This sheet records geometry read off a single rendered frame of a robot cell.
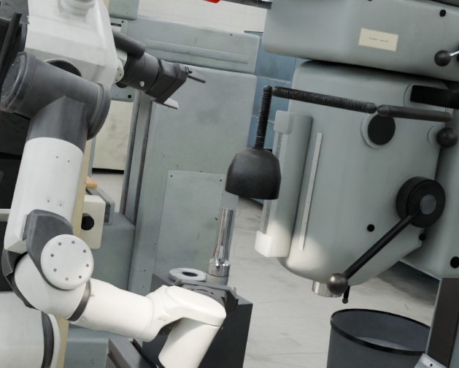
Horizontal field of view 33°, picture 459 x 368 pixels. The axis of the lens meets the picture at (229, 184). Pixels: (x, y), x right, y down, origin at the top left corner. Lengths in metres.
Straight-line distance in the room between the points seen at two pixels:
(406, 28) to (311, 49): 0.13
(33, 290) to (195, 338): 0.26
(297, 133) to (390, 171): 0.14
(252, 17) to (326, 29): 9.96
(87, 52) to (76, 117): 0.17
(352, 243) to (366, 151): 0.13
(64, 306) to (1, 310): 0.43
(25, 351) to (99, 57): 0.59
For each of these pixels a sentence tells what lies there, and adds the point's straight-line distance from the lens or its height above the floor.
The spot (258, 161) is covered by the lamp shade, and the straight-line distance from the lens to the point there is 0.98.
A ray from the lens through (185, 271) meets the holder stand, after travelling 1.70.
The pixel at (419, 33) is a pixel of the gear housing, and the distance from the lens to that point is 1.07.
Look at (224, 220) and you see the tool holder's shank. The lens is 1.56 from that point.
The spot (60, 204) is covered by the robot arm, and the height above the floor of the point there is 1.37.
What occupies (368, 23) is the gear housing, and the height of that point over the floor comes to 1.68.
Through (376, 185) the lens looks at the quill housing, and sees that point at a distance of 1.09.
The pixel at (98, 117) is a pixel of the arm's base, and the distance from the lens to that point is 1.23.
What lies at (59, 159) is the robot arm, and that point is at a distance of 1.16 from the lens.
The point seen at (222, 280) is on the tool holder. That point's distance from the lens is 1.58.
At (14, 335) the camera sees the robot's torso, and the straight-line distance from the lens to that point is 1.55.
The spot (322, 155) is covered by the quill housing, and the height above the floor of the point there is 1.50.
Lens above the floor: 1.61
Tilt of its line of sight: 9 degrees down
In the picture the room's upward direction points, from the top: 9 degrees clockwise
